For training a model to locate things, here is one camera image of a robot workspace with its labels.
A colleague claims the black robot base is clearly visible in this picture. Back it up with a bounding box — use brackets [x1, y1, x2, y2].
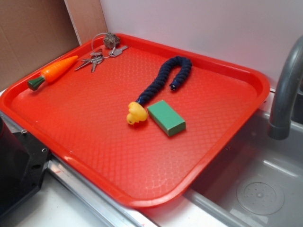
[0, 119, 50, 219]

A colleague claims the orange toy carrot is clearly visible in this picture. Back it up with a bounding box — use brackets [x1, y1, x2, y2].
[27, 55, 78, 91]

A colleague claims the red plastic tray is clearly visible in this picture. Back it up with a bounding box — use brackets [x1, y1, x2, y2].
[0, 34, 270, 208]

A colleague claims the yellow rubber duck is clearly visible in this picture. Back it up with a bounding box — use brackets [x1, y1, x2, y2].
[126, 102, 148, 125]

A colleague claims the green rectangular block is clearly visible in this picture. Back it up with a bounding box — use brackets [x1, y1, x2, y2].
[147, 100, 186, 137]

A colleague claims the bunch of metal keys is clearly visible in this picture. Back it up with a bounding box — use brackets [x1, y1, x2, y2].
[75, 32, 129, 73]

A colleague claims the grey toy sink basin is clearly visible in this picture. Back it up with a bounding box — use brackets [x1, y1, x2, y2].
[185, 111, 303, 227]

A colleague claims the grey toy faucet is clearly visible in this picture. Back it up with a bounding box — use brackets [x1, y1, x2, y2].
[267, 37, 303, 140]

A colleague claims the brown cardboard panel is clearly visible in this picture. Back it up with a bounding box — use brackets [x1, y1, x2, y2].
[0, 0, 107, 90]

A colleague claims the navy blue braided rope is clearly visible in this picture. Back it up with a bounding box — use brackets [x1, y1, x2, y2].
[136, 56, 193, 105]

